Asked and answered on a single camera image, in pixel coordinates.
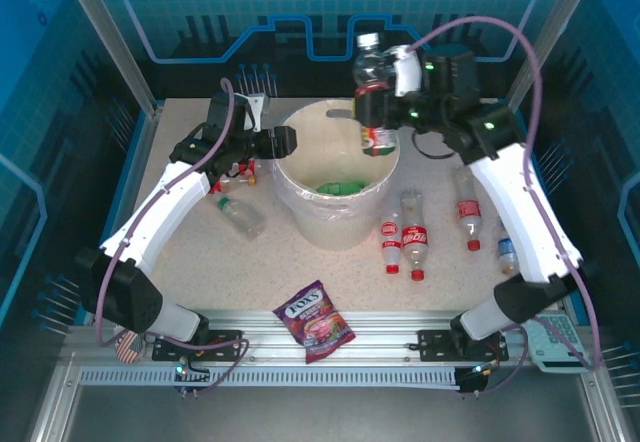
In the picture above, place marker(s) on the clear bottle red green label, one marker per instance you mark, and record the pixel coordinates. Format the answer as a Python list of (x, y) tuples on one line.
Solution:
[(372, 64)]

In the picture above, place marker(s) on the clear ribbed bottle green cap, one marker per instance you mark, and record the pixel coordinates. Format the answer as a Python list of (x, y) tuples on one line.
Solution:
[(242, 219)]

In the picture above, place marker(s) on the small cola bottle round logo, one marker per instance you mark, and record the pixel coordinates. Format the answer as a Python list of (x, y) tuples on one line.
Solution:
[(390, 242)]

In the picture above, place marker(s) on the large cola bottle red label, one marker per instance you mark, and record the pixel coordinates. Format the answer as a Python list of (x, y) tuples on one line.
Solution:
[(415, 237)]

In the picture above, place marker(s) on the clear bottle blue label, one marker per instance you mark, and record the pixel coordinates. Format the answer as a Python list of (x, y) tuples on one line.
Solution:
[(507, 252)]

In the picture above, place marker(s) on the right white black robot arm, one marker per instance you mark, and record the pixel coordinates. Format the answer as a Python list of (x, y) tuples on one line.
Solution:
[(530, 222)]

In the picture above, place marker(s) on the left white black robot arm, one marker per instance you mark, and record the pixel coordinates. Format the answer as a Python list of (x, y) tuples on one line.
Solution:
[(150, 217)]

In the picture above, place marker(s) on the white plastic bin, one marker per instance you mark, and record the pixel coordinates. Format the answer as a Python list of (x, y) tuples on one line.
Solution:
[(335, 239)]

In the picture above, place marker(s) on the green plastic bottle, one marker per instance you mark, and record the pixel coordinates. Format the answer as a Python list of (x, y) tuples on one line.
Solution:
[(340, 188)]

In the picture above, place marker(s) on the purple candy bag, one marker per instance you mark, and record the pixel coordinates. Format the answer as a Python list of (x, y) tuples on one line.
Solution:
[(312, 319)]

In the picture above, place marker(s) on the flag sticker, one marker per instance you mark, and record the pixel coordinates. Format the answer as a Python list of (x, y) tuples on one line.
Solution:
[(129, 347)]

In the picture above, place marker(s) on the left black controller board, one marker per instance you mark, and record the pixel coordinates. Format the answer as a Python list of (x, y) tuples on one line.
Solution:
[(192, 379)]

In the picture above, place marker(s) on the black controller board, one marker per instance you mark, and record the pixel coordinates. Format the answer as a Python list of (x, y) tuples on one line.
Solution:
[(192, 379), (472, 379)]

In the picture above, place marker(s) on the right black controller board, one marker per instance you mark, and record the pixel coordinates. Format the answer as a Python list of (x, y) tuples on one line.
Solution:
[(472, 379)]

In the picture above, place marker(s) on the pale green calculator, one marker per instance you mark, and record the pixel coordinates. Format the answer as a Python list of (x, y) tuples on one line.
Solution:
[(555, 347)]

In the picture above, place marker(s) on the right aluminium frame post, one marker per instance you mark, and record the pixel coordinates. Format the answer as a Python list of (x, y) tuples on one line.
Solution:
[(551, 37)]

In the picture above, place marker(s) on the aluminium frame post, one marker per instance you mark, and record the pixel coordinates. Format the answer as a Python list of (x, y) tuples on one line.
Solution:
[(551, 37), (111, 37)]

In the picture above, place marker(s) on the left aluminium frame post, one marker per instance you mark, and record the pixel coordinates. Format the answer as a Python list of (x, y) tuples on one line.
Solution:
[(111, 37)]

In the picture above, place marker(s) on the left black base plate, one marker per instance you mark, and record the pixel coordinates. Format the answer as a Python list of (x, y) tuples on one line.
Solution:
[(222, 337)]

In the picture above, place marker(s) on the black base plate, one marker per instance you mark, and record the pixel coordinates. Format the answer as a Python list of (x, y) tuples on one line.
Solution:
[(435, 344), (222, 337)]

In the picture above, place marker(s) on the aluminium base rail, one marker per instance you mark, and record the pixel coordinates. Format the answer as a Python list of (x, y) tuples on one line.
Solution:
[(385, 324)]

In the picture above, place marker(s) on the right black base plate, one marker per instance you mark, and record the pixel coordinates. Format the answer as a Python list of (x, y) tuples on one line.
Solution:
[(435, 344)]

